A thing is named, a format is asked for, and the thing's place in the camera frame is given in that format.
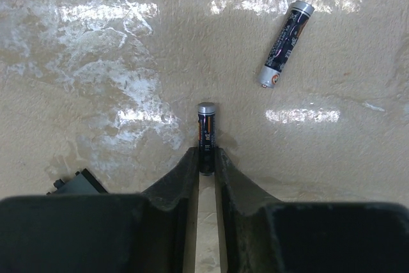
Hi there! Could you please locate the black battery cover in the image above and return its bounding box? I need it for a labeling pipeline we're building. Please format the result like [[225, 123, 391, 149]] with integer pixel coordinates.
[[47, 169, 108, 195]]

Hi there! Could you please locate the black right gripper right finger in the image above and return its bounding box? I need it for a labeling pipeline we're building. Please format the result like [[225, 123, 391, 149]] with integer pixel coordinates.
[[215, 148, 408, 272]]

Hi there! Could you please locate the black AAA battery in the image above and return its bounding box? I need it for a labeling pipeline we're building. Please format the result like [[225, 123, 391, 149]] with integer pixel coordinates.
[[258, 0, 314, 88]]

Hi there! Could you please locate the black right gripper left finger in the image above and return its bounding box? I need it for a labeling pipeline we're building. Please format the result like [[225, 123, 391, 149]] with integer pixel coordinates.
[[1, 148, 199, 272]]

